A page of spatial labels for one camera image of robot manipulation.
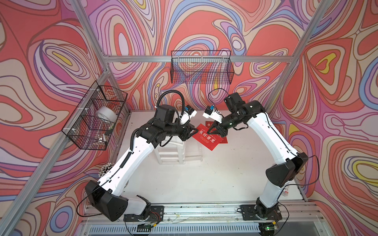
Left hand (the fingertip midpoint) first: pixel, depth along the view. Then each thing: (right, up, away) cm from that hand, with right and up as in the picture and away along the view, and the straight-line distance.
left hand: (196, 128), depth 69 cm
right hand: (+7, -3, +3) cm, 8 cm away
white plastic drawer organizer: (-14, -12, +11) cm, 22 cm away
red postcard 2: (+21, -9, +33) cm, 40 cm away
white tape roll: (-46, +8, +6) cm, 47 cm away
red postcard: (+7, -6, +4) cm, 11 cm away
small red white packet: (+49, -35, +10) cm, 61 cm away
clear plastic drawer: (-1, -16, +27) cm, 32 cm away
